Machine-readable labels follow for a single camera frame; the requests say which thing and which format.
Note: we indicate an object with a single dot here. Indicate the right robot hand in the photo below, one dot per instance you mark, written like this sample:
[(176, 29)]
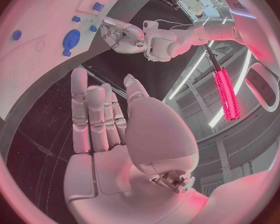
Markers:
[(154, 134)]

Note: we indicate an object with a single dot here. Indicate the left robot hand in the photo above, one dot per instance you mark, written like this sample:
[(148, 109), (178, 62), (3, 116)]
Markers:
[(126, 39)]

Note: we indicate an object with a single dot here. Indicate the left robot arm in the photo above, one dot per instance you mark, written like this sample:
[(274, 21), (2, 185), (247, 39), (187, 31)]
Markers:
[(165, 44)]

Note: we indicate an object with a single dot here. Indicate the white task board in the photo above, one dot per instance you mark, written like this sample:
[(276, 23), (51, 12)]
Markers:
[(37, 18)]

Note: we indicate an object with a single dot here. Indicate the blue peg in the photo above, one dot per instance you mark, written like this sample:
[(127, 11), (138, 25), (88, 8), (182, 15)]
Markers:
[(93, 28), (17, 35), (76, 18)]

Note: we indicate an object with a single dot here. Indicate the blue block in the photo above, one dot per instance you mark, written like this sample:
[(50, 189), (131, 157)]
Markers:
[(98, 6)]

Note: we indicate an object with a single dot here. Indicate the small blue gear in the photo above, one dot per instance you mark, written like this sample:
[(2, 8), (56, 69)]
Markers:
[(66, 52)]

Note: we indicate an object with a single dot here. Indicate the glowing light bar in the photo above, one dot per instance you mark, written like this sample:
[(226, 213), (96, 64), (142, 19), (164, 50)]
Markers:
[(227, 97)]

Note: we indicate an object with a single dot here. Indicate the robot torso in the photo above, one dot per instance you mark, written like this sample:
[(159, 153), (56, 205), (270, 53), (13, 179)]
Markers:
[(247, 33)]

